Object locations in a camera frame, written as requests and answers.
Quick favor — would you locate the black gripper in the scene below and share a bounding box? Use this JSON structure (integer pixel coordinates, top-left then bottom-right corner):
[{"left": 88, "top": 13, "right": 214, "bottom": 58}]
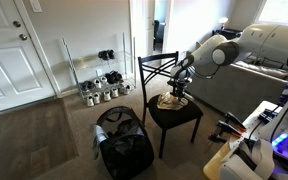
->
[{"left": 167, "top": 78, "right": 192, "bottom": 97}]

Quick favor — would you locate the peach shirt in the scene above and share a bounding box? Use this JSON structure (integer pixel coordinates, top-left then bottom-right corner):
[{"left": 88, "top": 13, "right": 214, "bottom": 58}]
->
[{"left": 157, "top": 92, "right": 188, "bottom": 111}]

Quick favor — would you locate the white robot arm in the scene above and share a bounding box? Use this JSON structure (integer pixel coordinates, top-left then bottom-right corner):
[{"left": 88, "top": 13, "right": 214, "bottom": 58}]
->
[{"left": 170, "top": 24, "right": 288, "bottom": 141}]

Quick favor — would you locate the black mesh laundry basket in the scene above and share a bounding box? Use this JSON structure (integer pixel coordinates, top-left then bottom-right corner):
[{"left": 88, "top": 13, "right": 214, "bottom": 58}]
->
[{"left": 92, "top": 106, "right": 154, "bottom": 180}]

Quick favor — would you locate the black metal chair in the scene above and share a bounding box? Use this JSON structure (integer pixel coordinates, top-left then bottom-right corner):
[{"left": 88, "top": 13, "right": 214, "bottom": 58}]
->
[{"left": 138, "top": 52, "right": 203, "bottom": 157}]

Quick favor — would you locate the grey fabric sofa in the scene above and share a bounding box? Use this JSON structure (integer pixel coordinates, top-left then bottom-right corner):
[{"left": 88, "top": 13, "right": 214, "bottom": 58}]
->
[{"left": 187, "top": 61, "right": 288, "bottom": 120}]

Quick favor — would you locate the orange black bar clamp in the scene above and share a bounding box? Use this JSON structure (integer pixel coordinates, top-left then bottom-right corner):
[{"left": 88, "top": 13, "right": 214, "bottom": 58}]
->
[{"left": 225, "top": 112, "right": 247, "bottom": 132}]

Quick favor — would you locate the black sneakers middle shelf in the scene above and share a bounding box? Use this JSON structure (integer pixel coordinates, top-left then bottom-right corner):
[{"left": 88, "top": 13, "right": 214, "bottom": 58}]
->
[{"left": 105, "top": 71, "right": 122, "bottom": 84}]

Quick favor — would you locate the black sneakers shelf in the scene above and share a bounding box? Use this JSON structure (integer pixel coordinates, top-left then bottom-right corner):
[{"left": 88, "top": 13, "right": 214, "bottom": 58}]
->
[
  {"left": 105, "top": 71, "right": 122, "bottom": 84},
  {"left": 98, "top": 50, "right": 115, "bottom": 60}
]

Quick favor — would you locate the white table lamp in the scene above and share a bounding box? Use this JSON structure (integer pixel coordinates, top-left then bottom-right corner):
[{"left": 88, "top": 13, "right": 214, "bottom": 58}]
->
[{"left": 218, "top": 17, "right": 228, "bottom": 30}]

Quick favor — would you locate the black sneakers top shelf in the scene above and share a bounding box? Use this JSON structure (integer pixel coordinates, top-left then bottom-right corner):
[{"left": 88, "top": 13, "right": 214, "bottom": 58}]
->
[{"left": 98, "top": 50, "right": 115, "bottom": 60}]

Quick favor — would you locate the white sneaker pair floor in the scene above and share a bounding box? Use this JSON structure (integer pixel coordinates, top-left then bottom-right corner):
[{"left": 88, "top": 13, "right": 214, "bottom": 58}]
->
[{"left": 86, "top": 93, "right": 100, "bottom": 107}]

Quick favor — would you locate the white vr headset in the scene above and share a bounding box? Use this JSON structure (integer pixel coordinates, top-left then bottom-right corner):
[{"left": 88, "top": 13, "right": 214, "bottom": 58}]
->
[{"left": 219, "top": 139, "right": 275, "bottom": 180}]

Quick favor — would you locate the white entry door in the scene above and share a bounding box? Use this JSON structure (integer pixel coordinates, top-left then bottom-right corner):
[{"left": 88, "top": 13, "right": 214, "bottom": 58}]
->
[{"left": 0, "top": 0, "right": 54, "bottom": 111}]

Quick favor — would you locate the wire shoe rack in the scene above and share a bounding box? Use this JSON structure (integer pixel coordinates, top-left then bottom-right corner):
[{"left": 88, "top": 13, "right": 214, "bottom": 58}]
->
[{"left": 62, "top": 35, "right": 137, "bottom": 104}]

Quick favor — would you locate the white light switch plate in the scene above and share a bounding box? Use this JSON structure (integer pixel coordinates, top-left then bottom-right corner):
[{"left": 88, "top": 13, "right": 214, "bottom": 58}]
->
[{"left": 30, "top": 0, "right": 42, "bottom": 13}]

